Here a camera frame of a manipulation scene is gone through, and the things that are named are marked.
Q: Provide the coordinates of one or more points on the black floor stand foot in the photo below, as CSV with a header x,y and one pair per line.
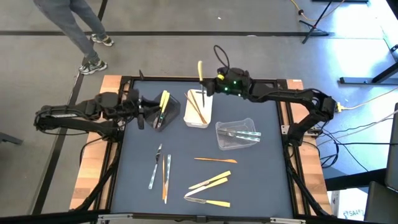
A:
x,y
9,137

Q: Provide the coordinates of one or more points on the person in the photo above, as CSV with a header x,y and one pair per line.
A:
x,y
62,18

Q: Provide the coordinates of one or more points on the wooden spoon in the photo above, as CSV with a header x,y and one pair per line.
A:
x,y
217,160

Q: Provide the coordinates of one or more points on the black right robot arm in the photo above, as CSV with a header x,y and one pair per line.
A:
x,y
295,95

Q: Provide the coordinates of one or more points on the wooden table side board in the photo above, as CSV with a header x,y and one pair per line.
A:
x,y
90,174
317,186

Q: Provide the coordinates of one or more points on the yellow power plug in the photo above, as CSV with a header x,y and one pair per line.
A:
x,y
339,107

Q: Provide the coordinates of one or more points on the grey desk frame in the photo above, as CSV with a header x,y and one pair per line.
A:
x,y
393,49

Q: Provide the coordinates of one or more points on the white cardboard box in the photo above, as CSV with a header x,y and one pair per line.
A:
x,y
348,205

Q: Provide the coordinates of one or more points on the blue-grey table mat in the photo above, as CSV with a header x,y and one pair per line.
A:
x,y
248,186

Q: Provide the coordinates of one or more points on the black tripod stand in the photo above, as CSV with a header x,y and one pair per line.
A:
x,y
314,26

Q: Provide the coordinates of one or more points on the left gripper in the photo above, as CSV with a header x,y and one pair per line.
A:
x,y
130,105

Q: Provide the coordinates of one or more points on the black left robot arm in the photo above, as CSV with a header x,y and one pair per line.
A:
x,y
77,124

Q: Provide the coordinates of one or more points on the black table frame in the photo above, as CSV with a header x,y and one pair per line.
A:
x,y
171,78

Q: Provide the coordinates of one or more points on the black desk foot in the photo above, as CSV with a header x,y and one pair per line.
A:
x,y
354,180
357,81

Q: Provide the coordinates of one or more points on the grey computer desk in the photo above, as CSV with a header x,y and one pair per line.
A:
x,y
392,149

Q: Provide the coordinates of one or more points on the wooden utensil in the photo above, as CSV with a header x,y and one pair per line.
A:
x,y
194,101
194,106

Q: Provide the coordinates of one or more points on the black diagonal frame strut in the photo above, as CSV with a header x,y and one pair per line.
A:
x,y
306,193
99,186

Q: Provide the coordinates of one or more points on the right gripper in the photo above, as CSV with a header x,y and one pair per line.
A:
x,y
233,79

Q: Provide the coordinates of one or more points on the silver aluminium camera bar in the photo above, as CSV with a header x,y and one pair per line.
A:
x,y
155,216

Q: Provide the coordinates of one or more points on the white plastic bin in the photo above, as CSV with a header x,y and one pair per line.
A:
x,y
206,109

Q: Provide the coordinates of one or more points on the smoky dark plastic bin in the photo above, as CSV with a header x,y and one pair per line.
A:
x,y
172,115

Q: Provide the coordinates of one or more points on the clear plastic bin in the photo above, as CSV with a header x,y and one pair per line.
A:
x,y
236,124

